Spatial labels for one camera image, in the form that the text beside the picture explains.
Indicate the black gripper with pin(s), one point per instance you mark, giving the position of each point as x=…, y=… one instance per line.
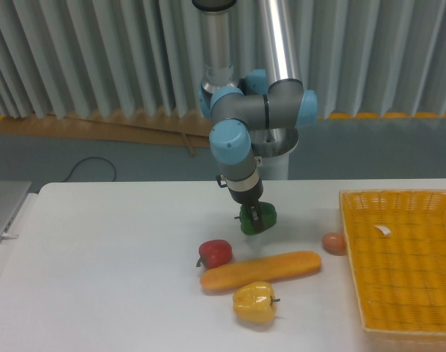
x=250, y=198

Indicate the green bell pepper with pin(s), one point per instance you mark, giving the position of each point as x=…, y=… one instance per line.
x=269, y=215

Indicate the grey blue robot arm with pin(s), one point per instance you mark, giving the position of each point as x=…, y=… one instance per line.
x=255, y=118

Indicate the red bell pepper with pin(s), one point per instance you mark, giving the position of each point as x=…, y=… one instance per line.
x=214, y=253

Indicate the yellow bell pepper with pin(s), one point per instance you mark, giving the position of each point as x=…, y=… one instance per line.
x=255, y=302

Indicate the yellow wicker basket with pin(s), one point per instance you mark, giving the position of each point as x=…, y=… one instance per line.
x=399, y=279

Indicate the orange bread loaf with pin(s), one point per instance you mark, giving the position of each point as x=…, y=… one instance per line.
x=264, y=269

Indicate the brown egg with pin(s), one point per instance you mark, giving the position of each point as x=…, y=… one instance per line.
x=334, y=243

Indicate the white paper tag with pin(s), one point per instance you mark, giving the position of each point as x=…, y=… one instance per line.
x=385, y=231

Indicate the brown cardboard sheet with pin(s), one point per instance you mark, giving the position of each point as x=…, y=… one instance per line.
x=190, y=131

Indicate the silver laptop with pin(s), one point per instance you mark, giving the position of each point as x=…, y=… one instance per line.
x=12, y=196

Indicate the grey pleated curtain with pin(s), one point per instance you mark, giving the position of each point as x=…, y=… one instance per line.
x=59, y=57

